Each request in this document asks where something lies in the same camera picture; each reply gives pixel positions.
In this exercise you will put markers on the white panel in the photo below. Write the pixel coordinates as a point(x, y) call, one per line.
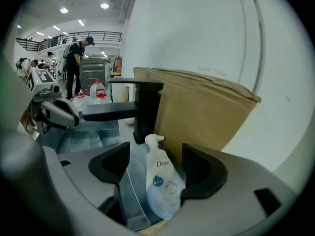
point(118, 90)

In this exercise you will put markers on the white wall pipe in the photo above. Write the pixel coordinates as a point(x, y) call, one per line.
point(258, 33)

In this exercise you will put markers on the round ceiling light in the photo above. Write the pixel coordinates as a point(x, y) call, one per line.
point(64, 10)
point(104, 6)

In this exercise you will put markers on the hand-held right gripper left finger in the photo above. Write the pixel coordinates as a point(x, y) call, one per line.
point(81, 181)

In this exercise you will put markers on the white pump bottle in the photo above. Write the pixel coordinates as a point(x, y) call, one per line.
point(160, 176)

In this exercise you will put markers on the beige soap bar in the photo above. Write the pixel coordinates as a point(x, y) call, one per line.
point(129, 121)

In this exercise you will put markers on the pile of clear water jugs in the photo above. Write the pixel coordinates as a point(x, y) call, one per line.
point(98, 95)

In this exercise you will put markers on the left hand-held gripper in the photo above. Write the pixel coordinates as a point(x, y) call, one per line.
point(41, 82)

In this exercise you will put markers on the strip ceiling light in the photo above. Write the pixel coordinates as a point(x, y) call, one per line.
point(40, 33)
point(81, 22)
point(56, 28)

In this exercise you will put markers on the grey metal cabinet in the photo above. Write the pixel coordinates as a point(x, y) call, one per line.
point(93, 72)

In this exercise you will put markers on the large brown cardboard sheet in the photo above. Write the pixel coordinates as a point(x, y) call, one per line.
point(197, 117)

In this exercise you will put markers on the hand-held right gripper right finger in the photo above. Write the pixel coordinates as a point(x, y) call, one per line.
point(221, 200)

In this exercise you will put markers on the dark balcony railing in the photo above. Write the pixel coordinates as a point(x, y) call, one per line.
point(73, 38)

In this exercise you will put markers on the black faucet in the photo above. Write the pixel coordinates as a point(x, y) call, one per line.
point(145, 107)

